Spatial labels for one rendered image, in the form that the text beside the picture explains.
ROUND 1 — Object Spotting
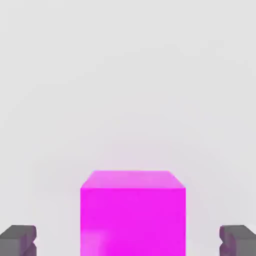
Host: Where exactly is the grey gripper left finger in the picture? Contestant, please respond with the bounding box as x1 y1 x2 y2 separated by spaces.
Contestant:
0 224 38 256

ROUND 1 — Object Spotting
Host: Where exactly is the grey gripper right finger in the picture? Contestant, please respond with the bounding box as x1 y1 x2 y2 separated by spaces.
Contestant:
219 224 256 256

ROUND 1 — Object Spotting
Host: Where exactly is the small magenta cube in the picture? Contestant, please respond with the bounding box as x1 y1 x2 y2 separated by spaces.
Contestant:
80 169 187 256

